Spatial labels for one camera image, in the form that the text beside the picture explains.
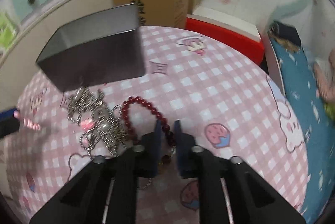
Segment pink checkered tablecloth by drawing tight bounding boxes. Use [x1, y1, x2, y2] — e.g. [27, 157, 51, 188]
[5, 27, 309, 223]

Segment silver chain necklace pile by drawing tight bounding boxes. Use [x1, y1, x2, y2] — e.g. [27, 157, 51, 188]
[65, 87, 137, 159]

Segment green paper bag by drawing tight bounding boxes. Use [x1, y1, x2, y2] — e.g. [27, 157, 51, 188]
[0, 12, 19, 56]

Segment teal bed sheet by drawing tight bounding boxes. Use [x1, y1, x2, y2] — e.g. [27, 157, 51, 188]
[270, 39, 334, 223]

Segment dark folded clothes on bed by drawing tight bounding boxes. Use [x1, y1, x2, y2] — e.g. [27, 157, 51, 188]
[269, 21, 301, 47]

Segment red white bench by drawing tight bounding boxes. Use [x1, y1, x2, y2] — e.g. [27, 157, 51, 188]
[186, 6, 265, 65]

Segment dark red bead bracelet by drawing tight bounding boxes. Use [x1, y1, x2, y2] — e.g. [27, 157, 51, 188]
[121, 96, 177, 170]

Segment grey metal tin box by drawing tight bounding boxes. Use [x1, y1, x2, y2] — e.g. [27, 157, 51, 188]
[35, 3, 145, 92]

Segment beige curved cabinet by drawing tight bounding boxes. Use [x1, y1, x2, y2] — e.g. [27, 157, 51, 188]
[0, 0, 116, 115]

